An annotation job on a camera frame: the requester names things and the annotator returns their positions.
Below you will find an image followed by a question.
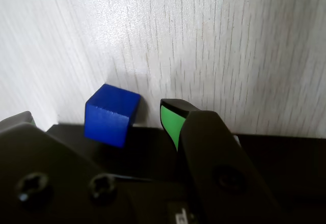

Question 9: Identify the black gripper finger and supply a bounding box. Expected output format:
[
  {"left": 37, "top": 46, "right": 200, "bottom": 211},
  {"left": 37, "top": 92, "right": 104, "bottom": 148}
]
[
  {"left": 0, "top": 111, "right": 133, "bottom": 224},
  {"left": 159, "top": 98, "right": 281, "bottom": 224}
]

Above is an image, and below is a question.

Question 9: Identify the blue wooden cube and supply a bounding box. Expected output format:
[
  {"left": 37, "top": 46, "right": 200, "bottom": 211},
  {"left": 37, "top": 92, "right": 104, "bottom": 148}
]
[{"left": 84, "top": 83, "right": 142, "bottom": 149}]

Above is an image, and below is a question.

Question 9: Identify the black open box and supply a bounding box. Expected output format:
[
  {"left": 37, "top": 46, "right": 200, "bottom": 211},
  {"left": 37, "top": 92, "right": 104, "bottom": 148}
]
[{"left": 45, "top": 124, "right": 326, "bottom": 224}]

